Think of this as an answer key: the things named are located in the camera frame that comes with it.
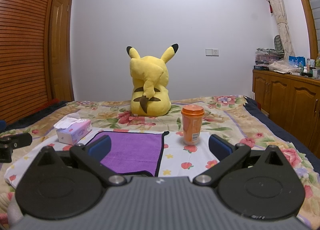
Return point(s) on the wooden slatted wardrobe door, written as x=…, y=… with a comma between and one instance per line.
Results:
x=25, y=82

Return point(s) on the purple and grey microfiber towel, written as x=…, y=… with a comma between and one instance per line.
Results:
x=134, y=152

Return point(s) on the brown wooden sideboard cabinet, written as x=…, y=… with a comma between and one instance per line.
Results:
x=292, y=102

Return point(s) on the blue printed gift bag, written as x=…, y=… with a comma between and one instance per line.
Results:
x=298, y=61

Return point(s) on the white wall switch socket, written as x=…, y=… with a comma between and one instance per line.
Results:
x=212, y=52

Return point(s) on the beige patterned curtain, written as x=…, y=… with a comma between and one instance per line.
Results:
x=283, y=27

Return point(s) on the green woven hand fan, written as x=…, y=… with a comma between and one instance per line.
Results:
x=277, y=43

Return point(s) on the beige folded cloth pile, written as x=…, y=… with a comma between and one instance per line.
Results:
x=284, y=66

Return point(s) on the orange lidded plastic cup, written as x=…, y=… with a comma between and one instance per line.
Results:
x=192, y=116

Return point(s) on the purple tissue box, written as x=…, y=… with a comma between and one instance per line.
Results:
x=70, y=130

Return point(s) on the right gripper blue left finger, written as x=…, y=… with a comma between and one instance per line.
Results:
x=89, y=157

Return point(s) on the stack of folded fabrics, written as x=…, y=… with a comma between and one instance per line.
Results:
x=265, y=56

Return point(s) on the floral bed blanket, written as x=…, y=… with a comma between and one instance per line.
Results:
x=234, y=118

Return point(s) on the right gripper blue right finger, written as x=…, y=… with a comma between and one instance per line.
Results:
x=231, y=158

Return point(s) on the yellow Pikachu plush toy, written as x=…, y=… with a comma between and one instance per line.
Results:
x=150, y=78

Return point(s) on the brown wooden room door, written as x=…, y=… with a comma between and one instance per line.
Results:
x=59, y=50

